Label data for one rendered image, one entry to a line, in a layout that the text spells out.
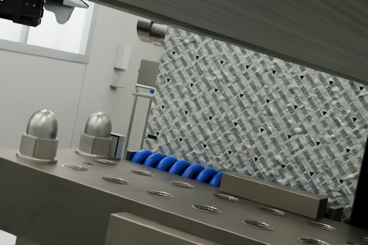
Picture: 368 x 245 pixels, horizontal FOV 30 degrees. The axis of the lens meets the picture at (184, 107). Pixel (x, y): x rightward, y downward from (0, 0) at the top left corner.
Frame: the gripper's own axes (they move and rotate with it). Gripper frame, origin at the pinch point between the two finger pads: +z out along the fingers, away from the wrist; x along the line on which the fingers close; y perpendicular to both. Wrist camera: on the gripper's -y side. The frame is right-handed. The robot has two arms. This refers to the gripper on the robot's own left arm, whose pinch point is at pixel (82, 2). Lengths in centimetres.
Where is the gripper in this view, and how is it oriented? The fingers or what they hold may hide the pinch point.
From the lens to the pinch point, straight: 155.5
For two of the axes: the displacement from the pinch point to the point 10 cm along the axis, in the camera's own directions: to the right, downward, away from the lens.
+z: 9.8, 1.9, 1.1
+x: 0.7, 2.0, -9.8
